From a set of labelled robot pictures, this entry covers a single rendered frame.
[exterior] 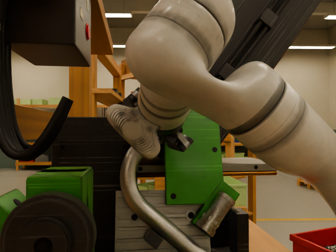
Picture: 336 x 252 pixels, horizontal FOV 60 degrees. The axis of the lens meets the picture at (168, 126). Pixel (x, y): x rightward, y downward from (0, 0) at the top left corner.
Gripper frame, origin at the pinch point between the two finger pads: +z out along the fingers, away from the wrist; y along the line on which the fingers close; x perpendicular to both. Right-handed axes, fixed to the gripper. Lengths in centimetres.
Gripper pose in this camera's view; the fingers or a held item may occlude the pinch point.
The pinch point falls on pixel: (157, 130)
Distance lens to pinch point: 55.3
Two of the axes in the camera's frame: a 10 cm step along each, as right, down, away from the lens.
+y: -7.1, -7.0, 1.2
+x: -7.0, 6.6, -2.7
